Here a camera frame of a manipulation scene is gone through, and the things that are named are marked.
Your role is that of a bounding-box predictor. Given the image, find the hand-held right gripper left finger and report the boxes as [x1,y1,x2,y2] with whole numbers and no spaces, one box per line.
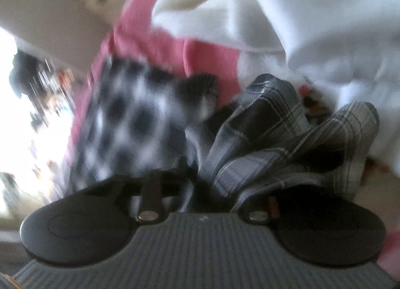
[106,170,169,224]

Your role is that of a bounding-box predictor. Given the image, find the white garment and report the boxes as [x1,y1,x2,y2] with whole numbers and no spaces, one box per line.
[153,0,400,180]

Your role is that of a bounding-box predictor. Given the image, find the pink floral blanket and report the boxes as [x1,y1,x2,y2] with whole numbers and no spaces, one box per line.
[67,0,400,289]

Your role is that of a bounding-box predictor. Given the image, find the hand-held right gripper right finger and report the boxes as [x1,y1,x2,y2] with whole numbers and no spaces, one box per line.
[242,197,280,224]

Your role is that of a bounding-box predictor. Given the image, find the black white plaid pants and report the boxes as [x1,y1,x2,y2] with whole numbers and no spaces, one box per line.
[67,54,380,215]

